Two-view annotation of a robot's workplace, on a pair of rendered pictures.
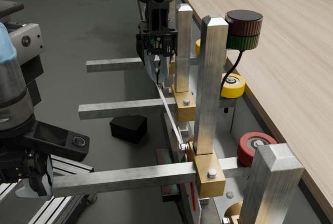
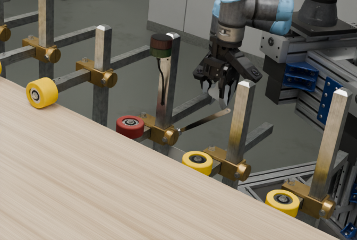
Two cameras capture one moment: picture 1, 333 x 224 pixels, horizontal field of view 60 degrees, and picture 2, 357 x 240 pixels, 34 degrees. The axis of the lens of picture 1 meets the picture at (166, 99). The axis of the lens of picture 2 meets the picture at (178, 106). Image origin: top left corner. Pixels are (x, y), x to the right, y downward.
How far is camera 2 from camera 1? 1.97 m
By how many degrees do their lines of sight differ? 103
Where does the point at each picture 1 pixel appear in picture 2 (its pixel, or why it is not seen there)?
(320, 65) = (139, 221)
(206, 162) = (152, 120)
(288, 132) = (119, 137)
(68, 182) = (202, 95)
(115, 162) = not seen: outside the picture
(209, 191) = not seen: hidden behind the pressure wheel
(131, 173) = (183, 107)
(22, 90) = (213, 32)
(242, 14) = (162, 36)
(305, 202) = not seen: hidden behind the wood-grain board
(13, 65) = (214, 19)
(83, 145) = (196, 71)
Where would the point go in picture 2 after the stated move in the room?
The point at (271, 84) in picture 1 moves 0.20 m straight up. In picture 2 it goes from (163, 171) to (171, 100)
